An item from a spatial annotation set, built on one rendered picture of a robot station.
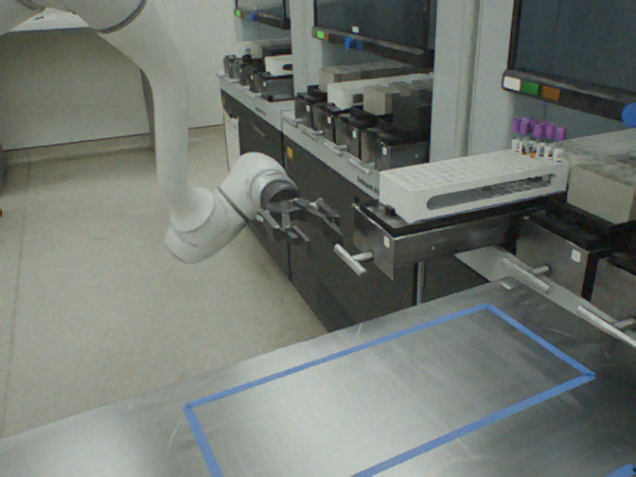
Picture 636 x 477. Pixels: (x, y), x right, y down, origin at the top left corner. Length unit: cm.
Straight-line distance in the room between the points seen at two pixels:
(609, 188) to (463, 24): 44
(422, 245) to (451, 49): 47
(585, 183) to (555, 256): 12
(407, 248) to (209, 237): 49
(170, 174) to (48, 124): 324
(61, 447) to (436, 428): 31
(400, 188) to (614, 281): 31
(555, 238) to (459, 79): 43
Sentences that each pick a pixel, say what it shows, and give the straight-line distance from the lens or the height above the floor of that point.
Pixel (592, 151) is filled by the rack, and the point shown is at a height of 86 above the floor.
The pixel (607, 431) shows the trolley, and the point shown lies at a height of 82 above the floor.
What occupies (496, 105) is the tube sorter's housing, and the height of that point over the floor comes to 93.
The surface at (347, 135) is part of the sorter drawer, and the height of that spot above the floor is 78.
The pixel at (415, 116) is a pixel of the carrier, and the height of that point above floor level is 86.
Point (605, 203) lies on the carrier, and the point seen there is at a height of 84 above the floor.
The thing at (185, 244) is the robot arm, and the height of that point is 66.
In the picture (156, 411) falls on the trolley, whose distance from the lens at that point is 56.
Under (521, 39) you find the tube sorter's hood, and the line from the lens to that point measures 105.
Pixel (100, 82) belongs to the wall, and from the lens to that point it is 431.
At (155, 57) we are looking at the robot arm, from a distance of 101.
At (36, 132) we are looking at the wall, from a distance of 437.
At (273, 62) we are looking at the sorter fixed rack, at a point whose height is 86.
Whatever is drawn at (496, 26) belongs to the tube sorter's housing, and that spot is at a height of 106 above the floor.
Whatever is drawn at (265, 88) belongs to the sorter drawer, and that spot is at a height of 78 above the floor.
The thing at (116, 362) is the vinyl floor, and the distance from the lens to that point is 210.
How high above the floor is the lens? 118
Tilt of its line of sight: 25 degrees down
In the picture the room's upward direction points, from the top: 2 degrees counter-clockwise
